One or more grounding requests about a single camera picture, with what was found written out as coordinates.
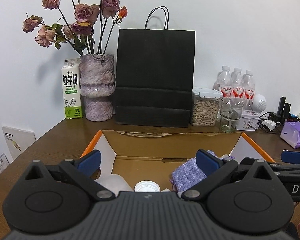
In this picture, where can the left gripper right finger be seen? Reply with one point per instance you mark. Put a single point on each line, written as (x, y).
(219, 172)

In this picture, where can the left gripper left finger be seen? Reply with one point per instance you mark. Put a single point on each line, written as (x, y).
(79, 172)

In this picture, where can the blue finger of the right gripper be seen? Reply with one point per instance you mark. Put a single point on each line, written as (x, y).
(292, 157)

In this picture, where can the purple fabric pouch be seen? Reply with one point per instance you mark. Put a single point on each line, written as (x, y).
(196, 169)

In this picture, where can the white round cap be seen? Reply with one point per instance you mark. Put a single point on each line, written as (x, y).
(147, 186)

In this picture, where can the purple tissue pack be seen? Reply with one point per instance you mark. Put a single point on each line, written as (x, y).
(291, 133)

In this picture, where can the white power adapter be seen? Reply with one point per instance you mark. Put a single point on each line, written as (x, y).
(267, 125)

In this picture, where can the black device on desk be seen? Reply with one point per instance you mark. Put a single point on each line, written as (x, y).
(283, 110)

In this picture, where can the white tin box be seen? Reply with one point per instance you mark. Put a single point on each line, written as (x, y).
(248, 121)

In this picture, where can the red orange cardboard box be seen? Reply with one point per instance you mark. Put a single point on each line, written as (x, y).
(137, 157)

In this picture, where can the clear glass cup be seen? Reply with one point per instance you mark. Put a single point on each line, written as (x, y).
(230, 113)

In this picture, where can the clear food storage jar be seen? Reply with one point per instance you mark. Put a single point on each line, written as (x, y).
(205, 106)

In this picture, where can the white booklet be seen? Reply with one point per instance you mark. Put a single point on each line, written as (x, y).
(18, 140)

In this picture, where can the water bottle right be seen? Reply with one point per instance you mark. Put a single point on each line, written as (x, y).
(249, 89)

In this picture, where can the water bottle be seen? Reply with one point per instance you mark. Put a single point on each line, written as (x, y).
(249, 89)
(224, 82)
(237, 84)

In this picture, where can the green white milk carton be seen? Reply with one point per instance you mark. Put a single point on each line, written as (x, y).
(71, 89)

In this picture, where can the water bottle left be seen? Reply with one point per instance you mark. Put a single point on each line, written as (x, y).
(224, 82)

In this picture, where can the water bottle middle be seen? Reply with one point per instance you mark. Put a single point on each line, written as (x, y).
(237, 84)

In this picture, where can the purple ceramic vase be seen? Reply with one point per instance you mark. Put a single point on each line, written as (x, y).
(97, 82)

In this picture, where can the black paper shopping bag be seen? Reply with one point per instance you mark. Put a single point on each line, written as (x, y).
(154, 76)

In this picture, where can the dried rose bouquet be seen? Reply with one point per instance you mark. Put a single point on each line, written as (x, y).
(90, 31)

